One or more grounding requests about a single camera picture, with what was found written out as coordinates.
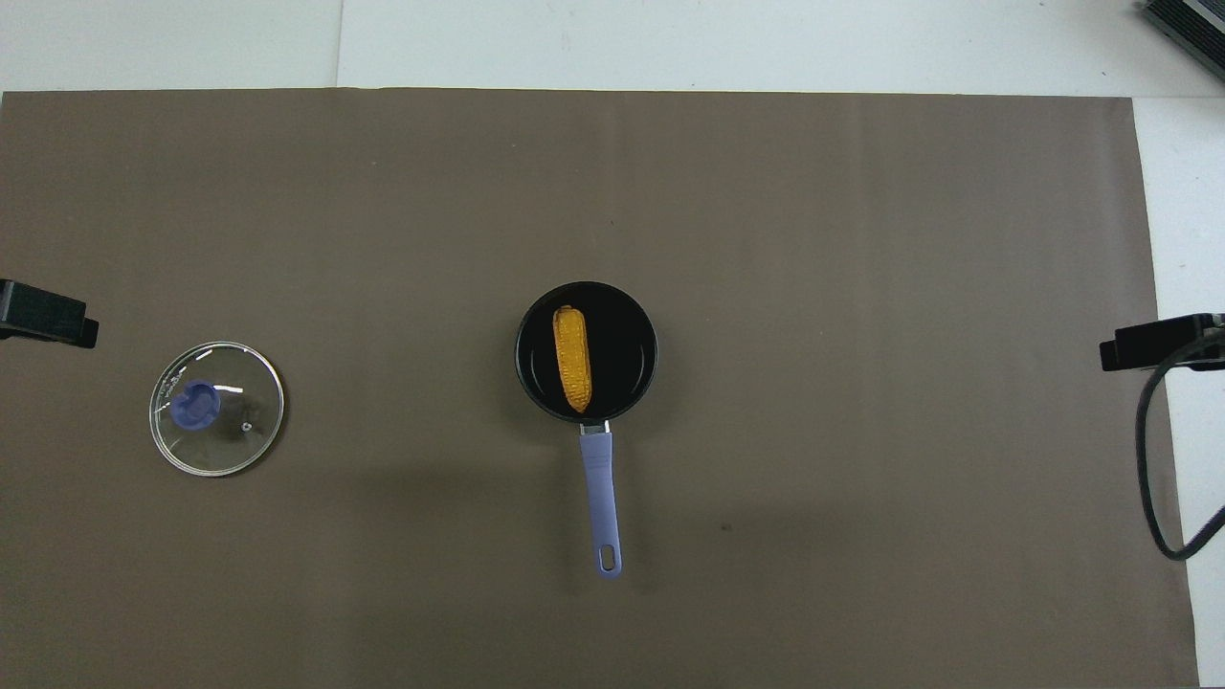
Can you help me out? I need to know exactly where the glass lid purple knob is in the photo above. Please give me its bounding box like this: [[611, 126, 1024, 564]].
[[149, 342, 285, 478]]

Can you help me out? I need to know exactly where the yellow toy corn cob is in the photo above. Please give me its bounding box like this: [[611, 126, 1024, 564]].
[[552, 305, 593, 414]]

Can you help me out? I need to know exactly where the brown table mat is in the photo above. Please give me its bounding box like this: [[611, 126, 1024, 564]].
[[0, 88, 1199, 689]]

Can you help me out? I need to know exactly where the dark ribbed device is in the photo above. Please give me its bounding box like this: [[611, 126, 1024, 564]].
[[1137, 0, 1225, 82]]

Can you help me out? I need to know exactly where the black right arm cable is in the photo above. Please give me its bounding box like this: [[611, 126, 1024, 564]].
[[1136, 330, 1225, 563]]

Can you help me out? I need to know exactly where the black pot purple handle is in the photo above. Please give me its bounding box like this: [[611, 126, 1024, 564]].
[[515, 280, 660, 582]]

